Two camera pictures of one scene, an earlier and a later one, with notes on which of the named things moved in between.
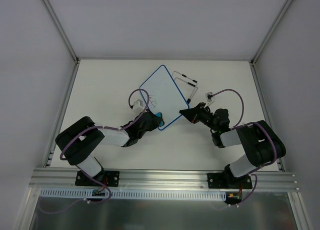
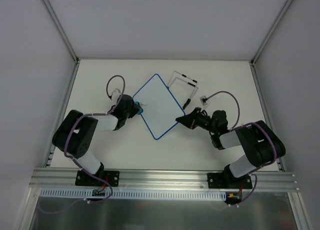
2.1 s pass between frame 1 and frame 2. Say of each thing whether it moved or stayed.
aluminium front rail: stayed
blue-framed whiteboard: moved
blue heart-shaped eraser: moved
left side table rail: stayed
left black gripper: moved
